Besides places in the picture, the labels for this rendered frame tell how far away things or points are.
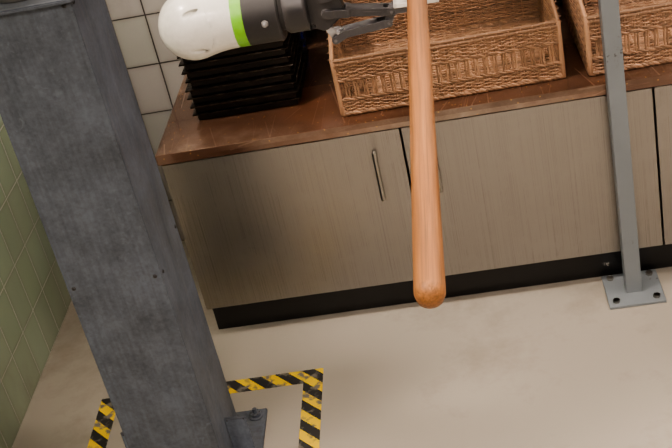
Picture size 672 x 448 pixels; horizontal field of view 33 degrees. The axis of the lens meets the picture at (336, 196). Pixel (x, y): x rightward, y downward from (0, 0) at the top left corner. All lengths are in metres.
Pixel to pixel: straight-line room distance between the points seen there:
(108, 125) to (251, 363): 1.05
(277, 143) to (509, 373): 0.79
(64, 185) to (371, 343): 1.06
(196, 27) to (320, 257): 1.32
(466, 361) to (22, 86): 1.31
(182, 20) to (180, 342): 0.88
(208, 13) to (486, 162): 1.24
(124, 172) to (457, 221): 1.01
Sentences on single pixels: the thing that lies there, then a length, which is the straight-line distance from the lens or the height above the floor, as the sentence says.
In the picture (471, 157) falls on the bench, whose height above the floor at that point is 0.44.
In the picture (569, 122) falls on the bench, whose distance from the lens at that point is 2.81.
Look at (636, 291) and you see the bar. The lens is 3.03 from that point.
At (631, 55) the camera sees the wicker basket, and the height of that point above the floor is 0.62.
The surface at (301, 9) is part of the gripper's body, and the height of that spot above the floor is 1.20.
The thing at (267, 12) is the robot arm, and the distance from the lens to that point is 1.75.
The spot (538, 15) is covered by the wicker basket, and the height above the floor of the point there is 0.59.
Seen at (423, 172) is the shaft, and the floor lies 1.21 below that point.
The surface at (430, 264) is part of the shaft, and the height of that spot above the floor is 1.20.
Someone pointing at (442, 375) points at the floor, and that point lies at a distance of 2.86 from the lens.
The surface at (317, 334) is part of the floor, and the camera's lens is 3.08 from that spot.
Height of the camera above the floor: 1.81
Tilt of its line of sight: 29 degrees down
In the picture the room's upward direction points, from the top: 13 degrees counter-clockwise
